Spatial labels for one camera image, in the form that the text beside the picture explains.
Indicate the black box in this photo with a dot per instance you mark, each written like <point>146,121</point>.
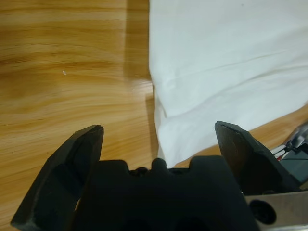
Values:
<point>294,169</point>

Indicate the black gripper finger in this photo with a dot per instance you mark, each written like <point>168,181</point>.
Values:
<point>57,178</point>
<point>255,163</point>

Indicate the white T-shirt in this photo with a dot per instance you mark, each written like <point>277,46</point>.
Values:
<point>216,72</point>

